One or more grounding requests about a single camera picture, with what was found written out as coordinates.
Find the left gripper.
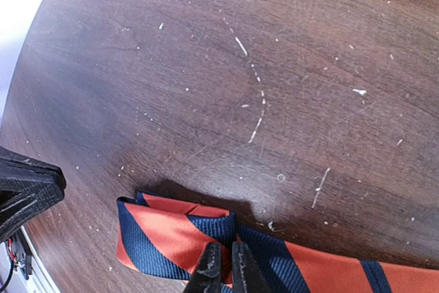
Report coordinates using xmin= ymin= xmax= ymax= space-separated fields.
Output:
xmin=1 ymin=147 xmax=66 ymax=242

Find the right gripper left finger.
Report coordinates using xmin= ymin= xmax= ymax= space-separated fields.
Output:
xmin=183 ymin=242 xmax=222 ymax=293

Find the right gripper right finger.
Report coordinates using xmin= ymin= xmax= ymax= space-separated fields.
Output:
xmin=232 ymin=242 xmax=271 ymax=293

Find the red navy striped tie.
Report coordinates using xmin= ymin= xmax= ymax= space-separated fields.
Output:
xmin=117 ymin=193 xmax=438 ymax=292

